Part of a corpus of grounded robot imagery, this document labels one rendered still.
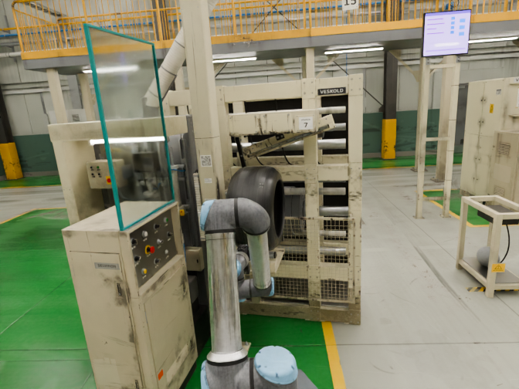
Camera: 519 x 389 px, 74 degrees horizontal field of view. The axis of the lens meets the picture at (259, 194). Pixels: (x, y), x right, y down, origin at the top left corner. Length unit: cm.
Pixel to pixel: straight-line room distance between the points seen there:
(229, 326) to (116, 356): 109
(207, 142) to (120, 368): 142
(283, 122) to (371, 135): 927
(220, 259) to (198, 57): 133
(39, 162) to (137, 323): 1213
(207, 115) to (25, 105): 1202
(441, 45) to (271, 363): 488
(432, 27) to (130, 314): 493
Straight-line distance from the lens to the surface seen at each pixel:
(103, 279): 204
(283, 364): 133
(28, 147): 1404
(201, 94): 220
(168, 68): 262
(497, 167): 614
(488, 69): 1271
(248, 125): 238
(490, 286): 382
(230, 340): 133
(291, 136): 246
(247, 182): 207
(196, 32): 224
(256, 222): 129
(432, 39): 551
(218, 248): 128
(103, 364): 238
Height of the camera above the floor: 183
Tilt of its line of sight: 14 degrees down
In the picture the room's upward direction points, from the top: 4 degrees counter-clockwise
